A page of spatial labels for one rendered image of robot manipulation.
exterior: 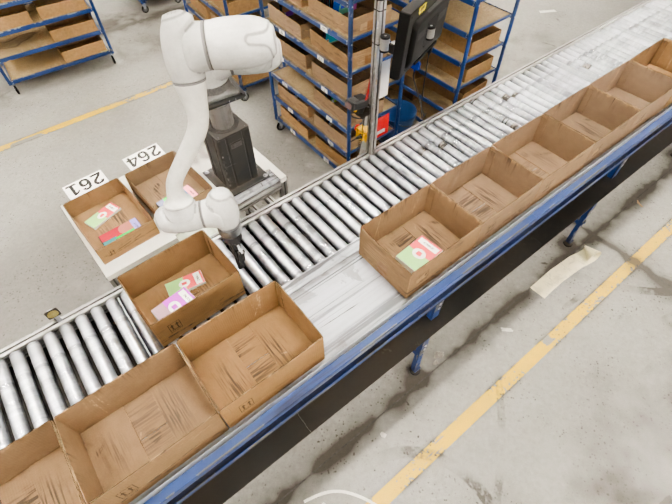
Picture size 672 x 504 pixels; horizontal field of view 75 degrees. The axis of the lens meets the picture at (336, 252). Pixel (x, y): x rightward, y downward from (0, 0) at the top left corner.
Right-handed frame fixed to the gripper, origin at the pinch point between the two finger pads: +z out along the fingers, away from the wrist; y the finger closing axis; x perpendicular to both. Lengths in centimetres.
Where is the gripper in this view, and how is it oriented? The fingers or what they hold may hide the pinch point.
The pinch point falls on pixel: (240, 262)
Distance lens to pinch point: 191.7
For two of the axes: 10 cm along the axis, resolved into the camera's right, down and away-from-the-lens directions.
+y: -6.2, -6.2, 4.8
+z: 0.1, 6.1, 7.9
